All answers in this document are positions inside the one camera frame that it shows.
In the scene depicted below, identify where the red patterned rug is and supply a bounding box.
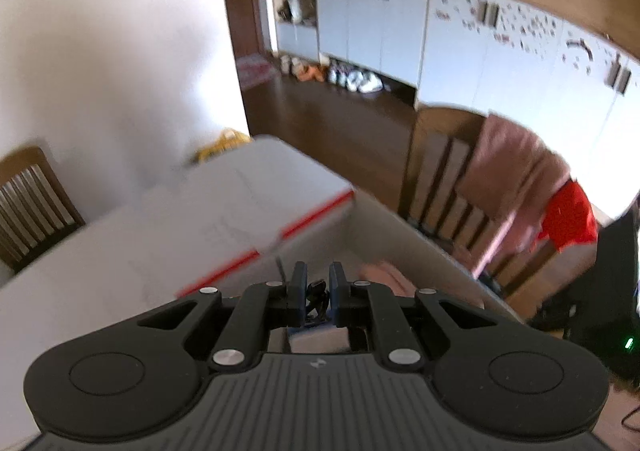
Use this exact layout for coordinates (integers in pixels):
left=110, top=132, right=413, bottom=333
left=236, top=56, right=282, bottom=91

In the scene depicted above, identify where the yellow bag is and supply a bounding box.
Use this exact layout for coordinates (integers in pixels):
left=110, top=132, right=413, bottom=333
left=197, top=128, right=251, bottom=164

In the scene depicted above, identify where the light wooden slat chair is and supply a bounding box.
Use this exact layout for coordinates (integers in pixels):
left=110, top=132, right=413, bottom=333
left=0, top=146, right=86, bottom=274

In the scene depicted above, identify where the white two-door cabinet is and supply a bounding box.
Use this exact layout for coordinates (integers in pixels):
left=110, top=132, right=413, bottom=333
left=315, top=0, right=431, bottom=89

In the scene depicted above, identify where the small black clip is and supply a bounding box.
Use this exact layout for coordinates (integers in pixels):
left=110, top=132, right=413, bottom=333
left=306, top=281, right=332, bottom=327

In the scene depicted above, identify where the white cardboard box red trim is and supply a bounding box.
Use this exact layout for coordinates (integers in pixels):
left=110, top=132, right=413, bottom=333
left=145, top=181, right=531, bottom=357

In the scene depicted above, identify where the row of shoes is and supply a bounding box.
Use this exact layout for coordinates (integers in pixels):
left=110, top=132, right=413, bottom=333
left=280, top=54, right=393, bottom=94

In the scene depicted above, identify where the pink fleece garment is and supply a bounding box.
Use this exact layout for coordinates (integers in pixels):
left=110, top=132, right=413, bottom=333
left=357, top=261, right=418, bottom=299

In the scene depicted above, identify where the dark wooden slat chair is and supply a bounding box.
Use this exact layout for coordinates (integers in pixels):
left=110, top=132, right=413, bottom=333
left=397, top=106, right=571, bottom=302

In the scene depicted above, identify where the low white cabinet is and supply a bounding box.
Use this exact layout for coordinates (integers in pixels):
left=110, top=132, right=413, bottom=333
left=275, top=21, right=321, bottom=62

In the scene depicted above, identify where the pink fringed scarf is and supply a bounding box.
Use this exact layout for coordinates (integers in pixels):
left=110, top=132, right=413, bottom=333
left=455, top=114, right=573, bottom=277

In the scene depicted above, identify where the white stickered cabinet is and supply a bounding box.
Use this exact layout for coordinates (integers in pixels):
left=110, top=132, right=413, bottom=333
left=415, top=0, right=640, bottom=217

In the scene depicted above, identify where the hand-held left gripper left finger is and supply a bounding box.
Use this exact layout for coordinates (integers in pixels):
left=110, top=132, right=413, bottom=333
left=137, top=261, right=308, bottom=374

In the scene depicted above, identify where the red cloth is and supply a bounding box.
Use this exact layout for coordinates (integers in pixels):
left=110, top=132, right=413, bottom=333
left=537, top=180, right=599, bottom=252

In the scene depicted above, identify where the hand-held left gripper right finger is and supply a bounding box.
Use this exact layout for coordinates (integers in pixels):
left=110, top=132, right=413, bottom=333
left=328, top=261, right=483, bottom=374

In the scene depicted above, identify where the dark equipment pile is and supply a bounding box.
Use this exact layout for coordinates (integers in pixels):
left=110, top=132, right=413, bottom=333
left=530, top=211, right=640, bottom=382

